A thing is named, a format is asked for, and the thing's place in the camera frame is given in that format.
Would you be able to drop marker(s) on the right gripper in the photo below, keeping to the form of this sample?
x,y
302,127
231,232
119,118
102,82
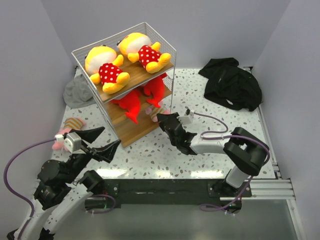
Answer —
x,y
161,118

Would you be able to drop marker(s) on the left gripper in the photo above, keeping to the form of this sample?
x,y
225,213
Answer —
x,y
106,152

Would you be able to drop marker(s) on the pink plush striped hat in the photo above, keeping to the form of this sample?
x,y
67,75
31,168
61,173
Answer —
x,y
153,111
71,123

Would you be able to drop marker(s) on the red shark plush back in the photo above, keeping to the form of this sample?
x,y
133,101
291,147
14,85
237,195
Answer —
x,y
155,88

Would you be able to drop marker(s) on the red shark plush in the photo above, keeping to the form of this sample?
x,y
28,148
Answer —
x,y
131,103
155,88

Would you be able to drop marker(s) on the red shark plush front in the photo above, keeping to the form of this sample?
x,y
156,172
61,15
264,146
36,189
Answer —
x,y
131,103

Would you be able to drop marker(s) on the yellow plush red dotted dress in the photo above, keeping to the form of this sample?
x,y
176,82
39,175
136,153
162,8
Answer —
x,y
102,64

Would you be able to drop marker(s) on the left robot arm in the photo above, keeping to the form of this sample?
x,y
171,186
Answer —
x,y
54,199

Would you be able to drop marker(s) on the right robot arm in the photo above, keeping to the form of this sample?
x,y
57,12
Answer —
x,y
247,152

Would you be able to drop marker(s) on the grey cloth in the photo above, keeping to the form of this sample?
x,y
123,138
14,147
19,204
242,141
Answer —
x,y
77,93

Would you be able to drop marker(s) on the black jacket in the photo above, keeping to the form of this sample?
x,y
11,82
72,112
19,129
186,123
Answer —
x,y
230,86

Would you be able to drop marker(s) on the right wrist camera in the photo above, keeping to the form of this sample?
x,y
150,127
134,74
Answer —
x,y
187,118

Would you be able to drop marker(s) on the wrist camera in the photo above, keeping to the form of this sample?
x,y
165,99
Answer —
x,y
69,141
187,118

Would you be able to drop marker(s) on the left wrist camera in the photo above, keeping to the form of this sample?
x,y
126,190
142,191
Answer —
x,y
69,141

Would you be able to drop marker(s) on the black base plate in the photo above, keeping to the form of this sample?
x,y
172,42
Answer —
x,y
168,192

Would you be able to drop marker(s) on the white wire wooden shelf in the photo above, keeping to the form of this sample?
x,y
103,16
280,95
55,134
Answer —
x,y
124,128

